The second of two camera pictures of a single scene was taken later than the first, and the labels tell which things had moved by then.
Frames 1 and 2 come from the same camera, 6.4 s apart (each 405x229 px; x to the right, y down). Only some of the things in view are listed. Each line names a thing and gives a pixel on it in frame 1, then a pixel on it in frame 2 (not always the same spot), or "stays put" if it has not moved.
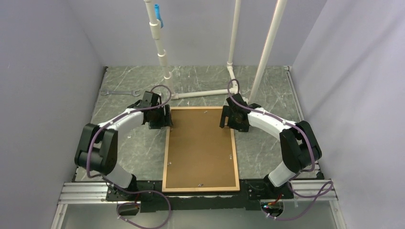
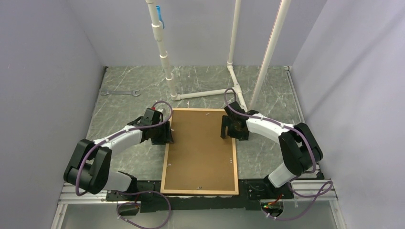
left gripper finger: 167,119 → 168,137
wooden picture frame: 200,156 stays put
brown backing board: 200,153 stays put
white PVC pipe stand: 156,33 stays put
